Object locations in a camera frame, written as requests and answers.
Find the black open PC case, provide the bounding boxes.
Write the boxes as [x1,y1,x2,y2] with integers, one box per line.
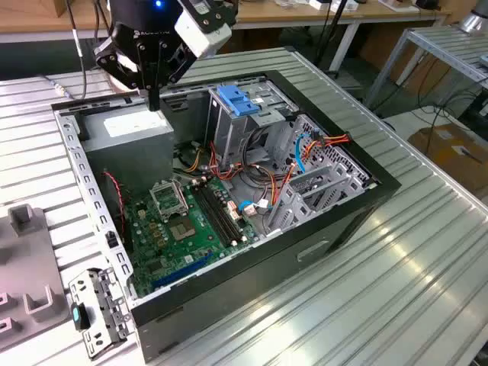
[50,69,403,364]

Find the brown cardboard box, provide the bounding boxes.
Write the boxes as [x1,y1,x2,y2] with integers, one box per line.
[407,124,488,195]

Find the CPU socket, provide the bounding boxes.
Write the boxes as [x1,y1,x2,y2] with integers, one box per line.
[167,217,197,242]

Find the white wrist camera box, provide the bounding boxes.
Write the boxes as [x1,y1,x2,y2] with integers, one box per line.
[174,0,233,59]

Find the metal socket cover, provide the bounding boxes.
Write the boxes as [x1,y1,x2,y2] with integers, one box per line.
[149,178,191,222]

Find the orange wire bundle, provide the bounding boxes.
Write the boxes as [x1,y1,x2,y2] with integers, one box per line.
[208,140,299,209]

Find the blue expansion slot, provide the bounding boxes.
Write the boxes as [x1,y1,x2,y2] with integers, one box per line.
[151,254,210,290]

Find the black latch blue button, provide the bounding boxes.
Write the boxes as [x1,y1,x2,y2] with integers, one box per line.
[71,303,92,331]

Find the grey metal disk bay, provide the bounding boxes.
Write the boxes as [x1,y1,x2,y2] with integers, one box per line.
[265,162,378,236]

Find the yellow orange supply wires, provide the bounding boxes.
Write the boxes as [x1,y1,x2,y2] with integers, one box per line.
[178,146,210,173]

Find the red black twisted wire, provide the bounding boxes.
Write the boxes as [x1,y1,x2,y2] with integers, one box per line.
[102,170,133,233]

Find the green motherboard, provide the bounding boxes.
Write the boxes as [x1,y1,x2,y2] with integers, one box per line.
[124,177,264,298]

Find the grey parts rack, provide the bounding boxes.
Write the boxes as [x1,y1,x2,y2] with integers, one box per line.
[0,204,69,350]

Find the long blue data wire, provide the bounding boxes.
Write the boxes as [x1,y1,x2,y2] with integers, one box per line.
[294,131,310,175]

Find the orange red power wire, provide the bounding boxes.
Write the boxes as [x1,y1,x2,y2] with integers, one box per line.
[300,131,352,157]

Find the black RAM slot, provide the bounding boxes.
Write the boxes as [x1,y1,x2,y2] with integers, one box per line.
[207,179,246,241]
[192,185,232,248]
[201,181,241,243]
[197,183,236,246]

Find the grey metal drive cage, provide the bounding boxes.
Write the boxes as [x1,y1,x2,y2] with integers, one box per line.
[205,79,300,169]

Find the grey power supply unit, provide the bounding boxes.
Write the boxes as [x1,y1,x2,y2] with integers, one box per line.
[78,102,175,199]

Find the black stand pole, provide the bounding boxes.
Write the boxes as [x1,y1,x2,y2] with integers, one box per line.
[312,0,350,75]

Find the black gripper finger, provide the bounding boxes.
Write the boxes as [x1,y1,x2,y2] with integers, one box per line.
[154,40,196,112]
[93,36,156,112]

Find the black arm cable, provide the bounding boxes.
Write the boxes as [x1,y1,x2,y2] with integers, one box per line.
[40,0,112,102]

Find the short blue wire white plug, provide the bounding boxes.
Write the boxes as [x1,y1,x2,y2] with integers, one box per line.
[236,200,270,217]

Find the blue plastic drive latch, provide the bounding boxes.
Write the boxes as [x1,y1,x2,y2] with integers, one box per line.
[216,85,262,118]

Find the grey metal slot bracket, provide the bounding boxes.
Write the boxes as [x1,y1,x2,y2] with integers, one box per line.
[68,266,133,361]

